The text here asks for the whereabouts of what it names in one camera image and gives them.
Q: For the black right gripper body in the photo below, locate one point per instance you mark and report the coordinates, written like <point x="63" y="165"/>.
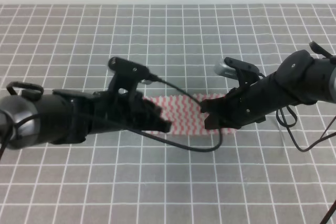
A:
<point x="243" y="106"/>

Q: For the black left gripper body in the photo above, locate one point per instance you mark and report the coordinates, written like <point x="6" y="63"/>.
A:
<point x="122" y="109"/>

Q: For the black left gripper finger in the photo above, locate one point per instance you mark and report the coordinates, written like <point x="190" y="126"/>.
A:
<point x="158" y="125"/>
<point x="150" y="110"/>

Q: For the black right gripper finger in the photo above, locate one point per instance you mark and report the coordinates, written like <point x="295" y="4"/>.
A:
<point x="214" y="121"/>
<point x="217" y="105"/>

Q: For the pink white wavy towel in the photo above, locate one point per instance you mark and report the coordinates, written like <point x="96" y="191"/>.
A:
<point x="184" y="114"/>

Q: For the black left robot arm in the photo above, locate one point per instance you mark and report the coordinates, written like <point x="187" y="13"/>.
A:
<point x="29" y="117"/>

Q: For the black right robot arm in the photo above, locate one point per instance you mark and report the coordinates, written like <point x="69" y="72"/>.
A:
<point x="300" y="79"/>

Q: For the grey checked tablecloth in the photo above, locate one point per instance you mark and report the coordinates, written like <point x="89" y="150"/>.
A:
<point x="257" y="176"/>

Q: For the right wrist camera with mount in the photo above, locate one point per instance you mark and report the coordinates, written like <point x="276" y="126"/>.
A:
<point x="245" y="73"/>

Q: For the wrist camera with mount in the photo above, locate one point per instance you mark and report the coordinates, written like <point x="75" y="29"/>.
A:
<point x="127" y="75"/>
<point x="245" y="73"/>

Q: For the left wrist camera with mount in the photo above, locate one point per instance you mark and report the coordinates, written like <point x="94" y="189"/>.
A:
<point x="127" y="75"/>

